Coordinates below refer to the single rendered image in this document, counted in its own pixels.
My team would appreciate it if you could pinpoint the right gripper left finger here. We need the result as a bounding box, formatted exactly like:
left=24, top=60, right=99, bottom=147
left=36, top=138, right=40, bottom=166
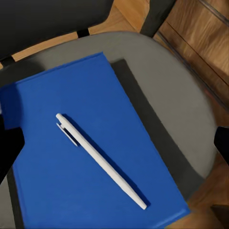
left=0, top=127, right=25, bottom=184

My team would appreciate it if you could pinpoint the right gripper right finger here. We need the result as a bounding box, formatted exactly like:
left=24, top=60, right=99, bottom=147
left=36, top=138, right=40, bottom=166
left=214, top=126, right=229, bottom=165

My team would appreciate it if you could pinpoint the pen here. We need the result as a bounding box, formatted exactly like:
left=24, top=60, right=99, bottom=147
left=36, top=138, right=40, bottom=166
left=56, top=114, right=146, bottom=209

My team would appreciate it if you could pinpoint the swivel chair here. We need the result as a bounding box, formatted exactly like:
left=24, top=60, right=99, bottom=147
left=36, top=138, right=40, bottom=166
left=0, top=0, right=217, bottom=229

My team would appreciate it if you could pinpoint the folder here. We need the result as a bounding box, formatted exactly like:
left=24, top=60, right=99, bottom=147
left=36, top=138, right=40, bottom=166
left=0, top=51, right=191, bottom=229

